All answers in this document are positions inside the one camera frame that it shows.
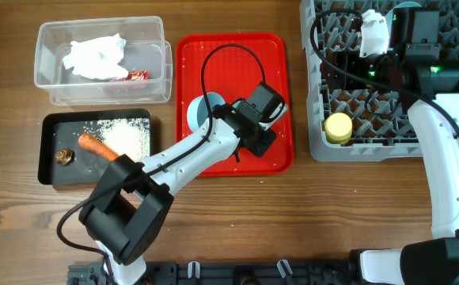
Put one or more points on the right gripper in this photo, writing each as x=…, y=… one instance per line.
x=341, y=69

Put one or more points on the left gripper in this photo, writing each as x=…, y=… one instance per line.
x=261, y=146

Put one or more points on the light blue bowl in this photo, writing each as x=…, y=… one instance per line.
x=197, y=110

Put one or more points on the light blue plate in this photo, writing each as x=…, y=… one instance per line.
x=407, y=4

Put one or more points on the yellow plastic cup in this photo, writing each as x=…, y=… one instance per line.
x=338, y=128

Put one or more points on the white rice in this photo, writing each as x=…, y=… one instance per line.
x=130, y=136

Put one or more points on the red snack wrapper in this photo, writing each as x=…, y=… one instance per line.
x=133, y=76

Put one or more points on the white napkin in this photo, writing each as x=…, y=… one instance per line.
x=97, y=59

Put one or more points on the orange carrot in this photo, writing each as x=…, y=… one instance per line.
x=90, y=143

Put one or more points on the brown walnut shell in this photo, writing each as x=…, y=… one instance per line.
x=64, y=156

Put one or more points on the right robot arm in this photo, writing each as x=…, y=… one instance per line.
x=401, y=53

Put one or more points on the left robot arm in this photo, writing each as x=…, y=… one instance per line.
x=129, y=205

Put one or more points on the grey dishwasher rack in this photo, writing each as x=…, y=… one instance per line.
x=380, y=129

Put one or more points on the black waste tray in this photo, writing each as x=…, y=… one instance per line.
x=62, y=130

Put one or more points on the red serving tray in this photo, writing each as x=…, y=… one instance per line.
x=233, y=73

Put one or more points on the clear plastic bin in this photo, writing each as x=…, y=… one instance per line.
x=146, y=49

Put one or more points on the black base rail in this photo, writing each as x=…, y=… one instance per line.
x=316, y=272

